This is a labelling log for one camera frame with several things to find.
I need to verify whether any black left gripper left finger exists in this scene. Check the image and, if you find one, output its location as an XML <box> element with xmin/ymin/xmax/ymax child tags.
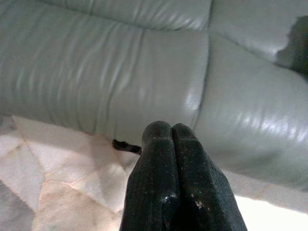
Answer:
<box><xmin>121</xmin><ymin>120</ymin><xmax>181</xmax><ymax>231</ymax></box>

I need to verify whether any grey-green leather sofa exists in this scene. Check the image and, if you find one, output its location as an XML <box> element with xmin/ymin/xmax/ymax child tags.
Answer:
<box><xmin>0</xmin><ymin>0</ymin><xmax>308</xmax><ymax>193</ymax></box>

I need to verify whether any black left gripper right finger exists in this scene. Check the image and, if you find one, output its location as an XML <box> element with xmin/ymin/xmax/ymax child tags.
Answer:
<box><xmin>171</xmin><ymin>123</ymin><xmax>248</xmax><ymax>231</ymax></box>

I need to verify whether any dark fabric item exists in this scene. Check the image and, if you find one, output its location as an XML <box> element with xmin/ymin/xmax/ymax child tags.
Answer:
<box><xmin>274</xmin><ymin>15</ymin><xmax>308</xmax><ymax>76</ymax></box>

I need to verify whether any black sofa foot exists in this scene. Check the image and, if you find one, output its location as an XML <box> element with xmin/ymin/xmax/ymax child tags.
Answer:
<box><xmin>112</xmin><ymin>139</ymin><xmax>142</xmax><ymax>155</ymax></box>

